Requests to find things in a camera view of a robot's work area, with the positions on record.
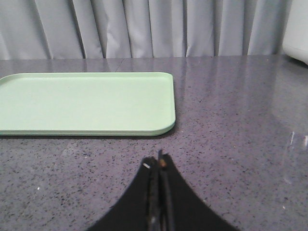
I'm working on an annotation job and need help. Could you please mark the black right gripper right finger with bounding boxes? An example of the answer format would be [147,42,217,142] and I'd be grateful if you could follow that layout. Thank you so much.
[158,150,237,231]

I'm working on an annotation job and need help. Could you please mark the white rounded appliance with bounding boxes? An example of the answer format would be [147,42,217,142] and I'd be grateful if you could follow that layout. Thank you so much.
[282,0,308,64]

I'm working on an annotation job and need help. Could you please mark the light green plastic tray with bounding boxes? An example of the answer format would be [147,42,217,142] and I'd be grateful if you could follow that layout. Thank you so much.
[0,72,176,136]

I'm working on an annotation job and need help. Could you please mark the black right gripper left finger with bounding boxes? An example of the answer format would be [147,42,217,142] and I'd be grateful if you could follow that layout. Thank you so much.
[90,157,159,231]

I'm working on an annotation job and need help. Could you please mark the grey pleated curtain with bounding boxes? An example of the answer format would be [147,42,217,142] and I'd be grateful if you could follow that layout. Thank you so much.
[0,0,291,60]

